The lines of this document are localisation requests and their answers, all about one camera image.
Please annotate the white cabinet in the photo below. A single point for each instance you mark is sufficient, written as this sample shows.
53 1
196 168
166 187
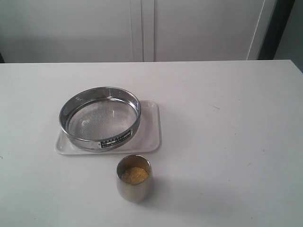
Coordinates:
132 30

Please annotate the white plastic tray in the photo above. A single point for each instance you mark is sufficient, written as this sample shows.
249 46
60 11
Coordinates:
147 138

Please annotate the stainless steel cup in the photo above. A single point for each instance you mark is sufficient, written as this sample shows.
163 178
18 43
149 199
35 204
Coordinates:
134 192

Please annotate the yellow and white grains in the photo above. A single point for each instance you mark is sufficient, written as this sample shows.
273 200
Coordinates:
134 175

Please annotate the round stainless steel sieve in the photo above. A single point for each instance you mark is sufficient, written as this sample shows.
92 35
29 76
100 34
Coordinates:
101 119

